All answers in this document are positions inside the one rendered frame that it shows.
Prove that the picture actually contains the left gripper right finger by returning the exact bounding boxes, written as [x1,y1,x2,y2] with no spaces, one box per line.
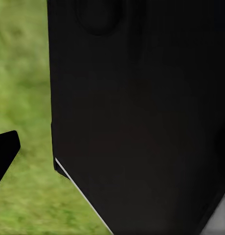
[214,130,225,162]

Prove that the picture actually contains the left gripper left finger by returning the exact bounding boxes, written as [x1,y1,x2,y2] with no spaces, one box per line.
[0,131,21,181]

